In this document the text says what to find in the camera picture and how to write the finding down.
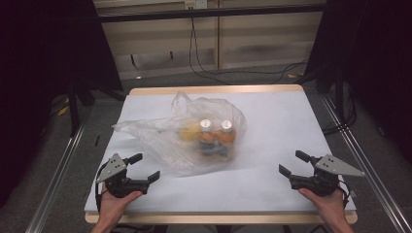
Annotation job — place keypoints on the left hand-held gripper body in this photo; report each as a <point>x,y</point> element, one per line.
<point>113,168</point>

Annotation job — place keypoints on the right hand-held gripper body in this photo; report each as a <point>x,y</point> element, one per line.
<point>327,166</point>

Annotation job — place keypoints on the clear plastic bag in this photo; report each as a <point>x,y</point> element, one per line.
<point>162,145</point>

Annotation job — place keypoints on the yellow packet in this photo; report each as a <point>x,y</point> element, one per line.
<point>189,132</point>

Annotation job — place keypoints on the orange drink bottle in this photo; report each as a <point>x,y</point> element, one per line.
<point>226,137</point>
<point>206,136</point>

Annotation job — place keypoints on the person's left hand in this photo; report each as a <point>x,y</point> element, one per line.
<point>113,208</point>

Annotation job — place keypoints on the person's right hand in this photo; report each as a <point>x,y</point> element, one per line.
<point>328,207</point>

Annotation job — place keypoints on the small black floor item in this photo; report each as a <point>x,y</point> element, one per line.
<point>97,140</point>

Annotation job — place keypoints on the white table cover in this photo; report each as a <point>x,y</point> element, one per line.
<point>278,129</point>

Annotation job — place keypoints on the black metal stand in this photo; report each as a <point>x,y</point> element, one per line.
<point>73,110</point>

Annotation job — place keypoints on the wooden table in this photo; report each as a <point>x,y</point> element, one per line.
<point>213,89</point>

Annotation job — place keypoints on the black curtain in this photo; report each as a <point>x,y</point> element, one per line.
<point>39,64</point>
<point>375,64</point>

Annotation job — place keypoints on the black horizontal bar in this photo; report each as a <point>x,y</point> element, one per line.
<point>210,13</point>

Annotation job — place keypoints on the aluminium floor rail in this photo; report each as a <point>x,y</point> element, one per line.
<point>366,168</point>
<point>58,174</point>

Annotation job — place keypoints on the white wall socket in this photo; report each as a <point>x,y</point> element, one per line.
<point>196,4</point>

